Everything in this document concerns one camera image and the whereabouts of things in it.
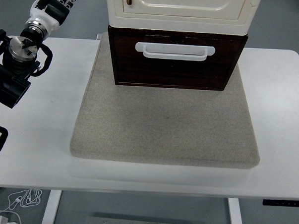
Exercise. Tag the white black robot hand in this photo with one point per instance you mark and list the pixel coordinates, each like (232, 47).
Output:
(44, 15)

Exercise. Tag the dark wooden drawer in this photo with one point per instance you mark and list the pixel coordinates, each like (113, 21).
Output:
(176, 71)

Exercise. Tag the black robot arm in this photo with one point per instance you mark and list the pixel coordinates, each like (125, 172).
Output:
(9, 83)

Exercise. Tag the dark wooden drawer housing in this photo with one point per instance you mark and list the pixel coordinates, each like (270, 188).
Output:
(133, 31)

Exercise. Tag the cream plastic cabinet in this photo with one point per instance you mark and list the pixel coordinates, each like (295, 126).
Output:
(178, 21)

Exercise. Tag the beige fabric mat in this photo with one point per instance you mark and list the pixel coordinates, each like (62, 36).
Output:
(164, 122)

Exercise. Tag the white table leg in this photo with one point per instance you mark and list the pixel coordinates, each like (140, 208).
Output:
(51, 207)
(235, 215)

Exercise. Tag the white power adapter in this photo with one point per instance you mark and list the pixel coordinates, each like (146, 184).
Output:
(1, 219)

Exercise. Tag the black table control panel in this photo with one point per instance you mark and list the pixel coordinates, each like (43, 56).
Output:
(284, 203)

